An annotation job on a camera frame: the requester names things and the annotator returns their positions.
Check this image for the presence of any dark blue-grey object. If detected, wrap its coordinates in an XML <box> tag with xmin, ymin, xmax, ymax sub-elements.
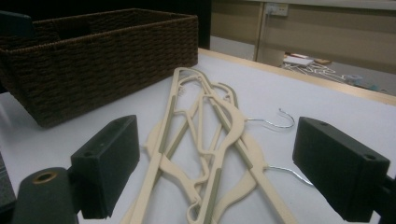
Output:
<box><xmin>0</xmin><ymin>9</ymin><xmax>35</xmax><ymax>39</ymax></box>

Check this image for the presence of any pile of coloured plastic packaging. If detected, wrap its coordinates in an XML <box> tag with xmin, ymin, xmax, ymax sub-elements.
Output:
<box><xmin>344</xmin><ymin>74</ymin><xmax>390</xmax><ymax>93</ymax></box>

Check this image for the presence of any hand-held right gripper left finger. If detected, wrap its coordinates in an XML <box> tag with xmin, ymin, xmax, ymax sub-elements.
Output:
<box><xmin>70</xmin><ymin>114</ymin><xmax>141</xmax><ymax>220</ymax></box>

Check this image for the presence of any beige wooden shelf unit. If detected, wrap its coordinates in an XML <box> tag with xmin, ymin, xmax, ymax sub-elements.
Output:
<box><xmin>210</xmin><ymin>0</ymin><xmax>396</xmax><ymax>75</ymax></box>

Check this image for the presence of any flat white box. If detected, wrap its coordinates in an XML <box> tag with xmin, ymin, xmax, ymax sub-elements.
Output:
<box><xmin>283</xmin><ymin>55</ymin><xmax>315</xmax><ymax>67</ymax></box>

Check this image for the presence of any cream plastic clothes hanger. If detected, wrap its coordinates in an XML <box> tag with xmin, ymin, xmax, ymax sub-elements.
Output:
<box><xmin>120</xmin><ymin>66</ymin><xmax>296</xmax><ymax>224</ymax></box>
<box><xmin>144</xmin><ymin>81</ymin><xmax>314</xmax><ymax>224</ymax></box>

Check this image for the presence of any pile of white wire hangers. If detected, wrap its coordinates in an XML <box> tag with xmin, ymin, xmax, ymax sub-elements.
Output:
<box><xmin>281</xmin><ymin>62</ymin><xmax>347</xmax><ymax>83</ymax></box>

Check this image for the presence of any white wall socket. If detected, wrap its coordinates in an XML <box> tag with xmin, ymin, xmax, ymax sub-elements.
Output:
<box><xmin>264</xmin><ymin>2</ymin><xmax>290</xmax><ymax>17</ymax></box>

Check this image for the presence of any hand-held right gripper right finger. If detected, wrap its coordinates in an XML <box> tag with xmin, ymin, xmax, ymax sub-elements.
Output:
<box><xmin>291</xmin><ymin>116</ymin><xmax>391</xmax><ymax>223</ymax></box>

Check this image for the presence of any brown woven basket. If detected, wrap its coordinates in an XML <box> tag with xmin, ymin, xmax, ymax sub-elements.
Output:
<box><xmin>0</xmin><ymin>7</ymin><xmax>200</xmax><ymax>129</ymax></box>

